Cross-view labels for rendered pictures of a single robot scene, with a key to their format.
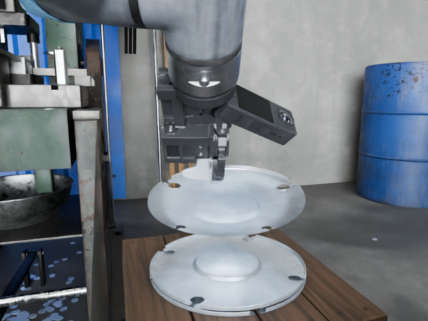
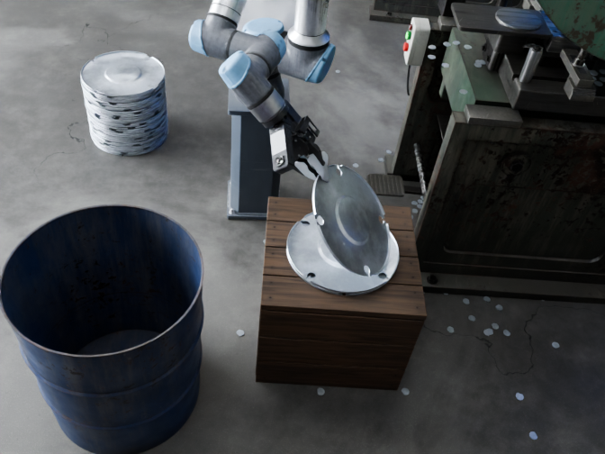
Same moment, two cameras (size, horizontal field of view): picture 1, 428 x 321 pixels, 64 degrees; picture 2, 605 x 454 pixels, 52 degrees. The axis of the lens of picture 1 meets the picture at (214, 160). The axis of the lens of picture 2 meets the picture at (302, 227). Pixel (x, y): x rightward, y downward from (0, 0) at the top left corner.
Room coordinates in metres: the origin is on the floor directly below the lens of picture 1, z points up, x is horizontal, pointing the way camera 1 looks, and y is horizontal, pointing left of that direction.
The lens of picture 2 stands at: (0.71, -1.13, 1.54)
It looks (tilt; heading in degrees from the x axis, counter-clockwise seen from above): 45 degrees down; 102
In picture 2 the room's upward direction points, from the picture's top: 8 degrees clockwise
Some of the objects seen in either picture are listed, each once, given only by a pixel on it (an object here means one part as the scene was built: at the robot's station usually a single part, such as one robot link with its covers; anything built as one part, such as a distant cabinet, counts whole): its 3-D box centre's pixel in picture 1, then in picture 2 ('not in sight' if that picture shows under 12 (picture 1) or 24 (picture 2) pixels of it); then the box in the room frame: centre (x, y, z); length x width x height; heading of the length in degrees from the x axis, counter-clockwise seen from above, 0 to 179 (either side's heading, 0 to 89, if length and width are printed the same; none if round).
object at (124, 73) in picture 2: not in sight; (123, 73); (-0.36, 0.60, 0.26); 0.29 x 0.29 x 0.01
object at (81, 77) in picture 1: (64, 68); (579, 65); (1.05, 0.45, 0.76); 0.17 x 0.06 x 0.10; 107
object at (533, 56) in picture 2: (60, 66); (530, 63); (0.93, 0.40, 0.75); 0.03 x 0.03 x 0.10; 17
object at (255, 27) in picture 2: not in sight; (264, 45); (0.22, 0.41, 0.62); 0.13 x 0.12 x 0.14; 175
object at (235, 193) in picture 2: not in sight; (256, 151); (0.21, 0.41, 0.23); 0.19 x 0.19 x 0.45; 21
